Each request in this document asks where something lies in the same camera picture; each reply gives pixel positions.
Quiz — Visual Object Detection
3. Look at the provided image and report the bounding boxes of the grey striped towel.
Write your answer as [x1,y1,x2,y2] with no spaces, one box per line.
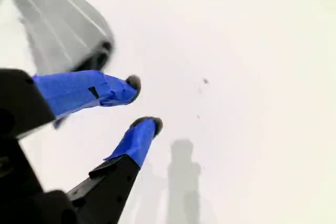
[13,0,116,74]

